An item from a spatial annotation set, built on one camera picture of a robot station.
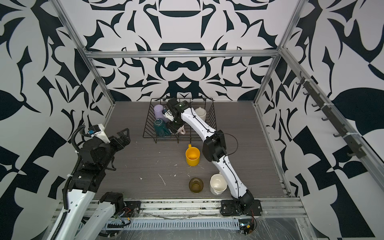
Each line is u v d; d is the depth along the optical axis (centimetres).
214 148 62
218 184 81
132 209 74
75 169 52
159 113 96
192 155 91
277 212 74
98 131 60
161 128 94
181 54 108
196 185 81
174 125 85
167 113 85
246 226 71
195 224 71
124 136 64
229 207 74
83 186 47
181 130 92
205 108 111
